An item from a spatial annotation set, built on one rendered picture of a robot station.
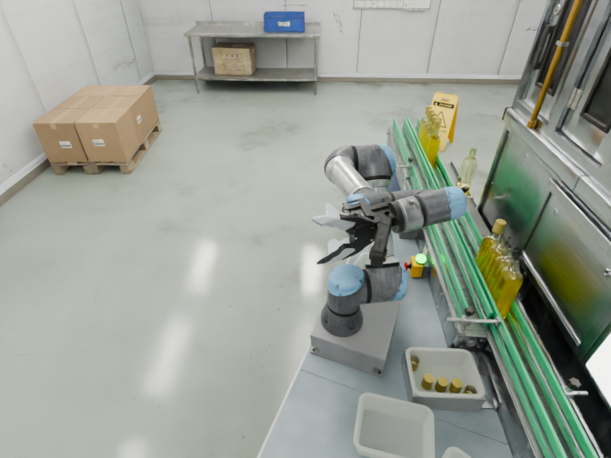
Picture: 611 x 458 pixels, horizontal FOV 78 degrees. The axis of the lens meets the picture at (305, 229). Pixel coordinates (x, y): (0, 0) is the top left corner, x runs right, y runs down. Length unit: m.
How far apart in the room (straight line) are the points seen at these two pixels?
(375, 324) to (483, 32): 6.37
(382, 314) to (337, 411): 0.37
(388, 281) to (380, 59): 6.00
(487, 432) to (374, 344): 0.42
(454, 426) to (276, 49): 6.35
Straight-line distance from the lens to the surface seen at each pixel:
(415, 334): 1.55
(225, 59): 6.51
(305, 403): 1.35
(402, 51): 7.07
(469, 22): 7.24
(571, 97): 1.53
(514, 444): 1.39
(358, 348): 1.34
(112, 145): 4.31
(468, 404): 1.39
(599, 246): 1.30
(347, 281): 1.22
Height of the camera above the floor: 1.94
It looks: 38 degrees down
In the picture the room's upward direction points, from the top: straight up
